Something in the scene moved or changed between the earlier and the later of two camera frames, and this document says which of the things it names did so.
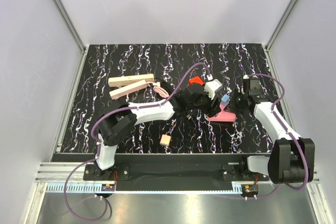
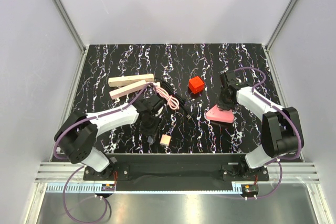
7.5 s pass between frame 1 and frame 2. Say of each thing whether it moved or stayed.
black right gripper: moved
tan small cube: stayed
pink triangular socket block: stayed
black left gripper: moved
